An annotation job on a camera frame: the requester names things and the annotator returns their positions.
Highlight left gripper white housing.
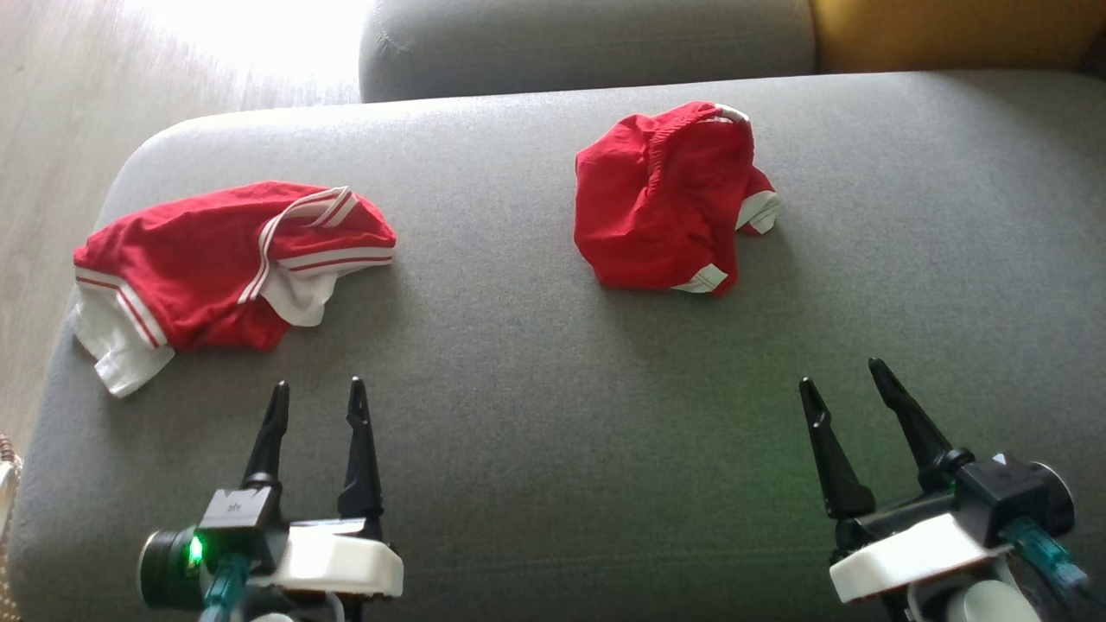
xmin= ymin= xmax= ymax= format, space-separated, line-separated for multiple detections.
xmin=240 ymin=377 xmax=404 ymax=601

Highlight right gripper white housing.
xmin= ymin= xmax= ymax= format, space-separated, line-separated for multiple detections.
xmin=798 ymin=358 xmax=1012 ymax=604

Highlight red jersey white trim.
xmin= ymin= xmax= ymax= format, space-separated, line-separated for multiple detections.
xmin=71 ymin=180 xmax=398 ymax=398

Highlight red shorts white trim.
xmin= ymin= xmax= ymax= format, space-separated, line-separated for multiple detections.
xmin=573 ymin=101 xmax=781 ymax=297

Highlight grey sofa chaise cushion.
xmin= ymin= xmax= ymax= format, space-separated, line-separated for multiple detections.
xmin=9 ymin=69 xmax=1106 ymax=622

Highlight teal plug camera cable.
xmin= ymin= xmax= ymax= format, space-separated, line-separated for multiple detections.
xmin=1002 ymin=517 xmax=1091 ymax=597
xmin=197 ymin=553 xmax=251 ymax=622

